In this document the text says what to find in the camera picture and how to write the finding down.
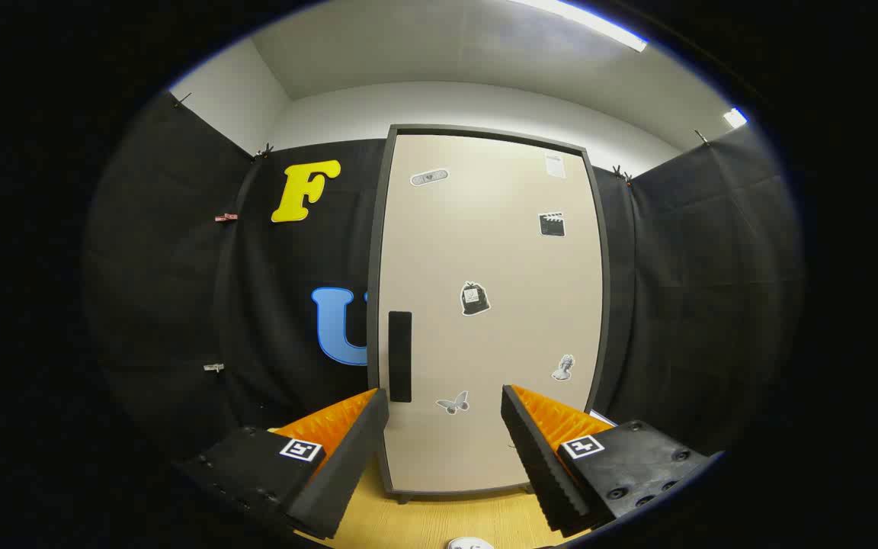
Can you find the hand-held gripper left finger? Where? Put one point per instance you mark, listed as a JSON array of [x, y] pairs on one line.
[[347, 473]]

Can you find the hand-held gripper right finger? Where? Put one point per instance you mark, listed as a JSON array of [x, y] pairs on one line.
[[538, 465]]

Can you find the white shoe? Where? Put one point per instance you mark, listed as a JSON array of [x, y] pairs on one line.
[[469, 544]]

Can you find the dark grey shoe cabinet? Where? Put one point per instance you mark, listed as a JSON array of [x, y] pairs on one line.
[[375, 267]]

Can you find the beige shoe cabinet door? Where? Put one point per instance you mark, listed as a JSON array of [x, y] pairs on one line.
[[485, 229]]

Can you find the silver clip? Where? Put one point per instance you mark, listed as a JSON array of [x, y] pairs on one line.
[[213, 367]]

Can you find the black backdrop cloth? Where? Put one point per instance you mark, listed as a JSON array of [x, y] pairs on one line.
[[713, 305]]

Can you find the black clip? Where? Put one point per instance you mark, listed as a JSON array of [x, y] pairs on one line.
[[622, 174], [181, 99], [702, 137], [263, 152]]

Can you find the small ceiling light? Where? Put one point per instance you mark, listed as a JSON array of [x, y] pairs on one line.
[[735, 117]]

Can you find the long ceiling light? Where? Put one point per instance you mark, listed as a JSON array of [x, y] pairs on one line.
[[584, 21]]

